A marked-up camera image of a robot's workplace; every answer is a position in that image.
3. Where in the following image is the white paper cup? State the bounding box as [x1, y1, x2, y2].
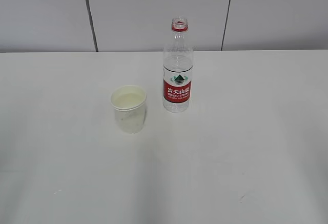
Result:
[110, 85, 147, 134]

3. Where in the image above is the Nongfu Spring water bottle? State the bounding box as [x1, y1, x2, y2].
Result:
[162, 16, 193, 113]

